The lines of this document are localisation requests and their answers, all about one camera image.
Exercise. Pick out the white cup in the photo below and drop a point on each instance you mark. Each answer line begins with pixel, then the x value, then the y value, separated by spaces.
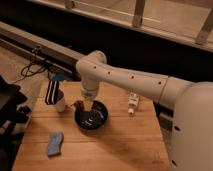
pixel 60 104

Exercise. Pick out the small white bottle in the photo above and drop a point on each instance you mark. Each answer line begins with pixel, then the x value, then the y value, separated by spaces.
pixel 132 103

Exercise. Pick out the black ceramic bowl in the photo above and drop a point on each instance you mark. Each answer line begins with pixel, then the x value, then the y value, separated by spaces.
pixel 93 119

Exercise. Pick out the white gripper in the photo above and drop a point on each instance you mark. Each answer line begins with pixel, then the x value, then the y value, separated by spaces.
pixel 88 94

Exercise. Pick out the black chair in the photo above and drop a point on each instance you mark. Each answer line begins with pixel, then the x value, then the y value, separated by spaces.
pixel 12 112

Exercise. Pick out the dark red pepper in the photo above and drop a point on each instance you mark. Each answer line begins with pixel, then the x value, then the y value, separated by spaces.
pixel 79 104

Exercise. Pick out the metal floor rail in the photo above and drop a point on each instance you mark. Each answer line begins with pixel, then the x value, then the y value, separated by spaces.
pixel 25 44

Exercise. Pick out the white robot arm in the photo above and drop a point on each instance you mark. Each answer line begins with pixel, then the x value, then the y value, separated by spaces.
pixel 191 102

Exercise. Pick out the blue sponge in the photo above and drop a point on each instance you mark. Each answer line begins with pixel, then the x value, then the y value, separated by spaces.
pixel 54 144

